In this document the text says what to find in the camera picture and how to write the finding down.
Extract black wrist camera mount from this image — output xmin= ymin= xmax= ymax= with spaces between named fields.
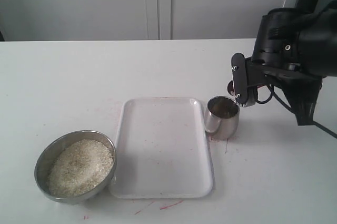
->
xmin=231 ymin=53 xmax=323 ymax=126

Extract steel bowl of rice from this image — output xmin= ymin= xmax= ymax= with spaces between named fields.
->
xmin=34 ymin=130 xmax=117 ymax=204

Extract white cabinet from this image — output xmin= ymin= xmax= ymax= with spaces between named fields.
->
xmin=1 ymin=0 xmax=297 ymax=41

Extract brown wooden spoon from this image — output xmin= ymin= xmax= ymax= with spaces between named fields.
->
xmin=227 ymin=80 xmax=235 ymax=98

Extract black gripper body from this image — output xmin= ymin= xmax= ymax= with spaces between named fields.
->
xmin=251 ymin=7 xmax=305 ymax=67

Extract small steel cup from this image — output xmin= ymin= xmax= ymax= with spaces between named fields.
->
xmin=204 ymin=96 xmax=240 ymax=141

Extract white plastic tray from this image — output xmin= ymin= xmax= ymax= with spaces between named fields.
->
xmin=109 ymin=98 xmax=213 ymax=199

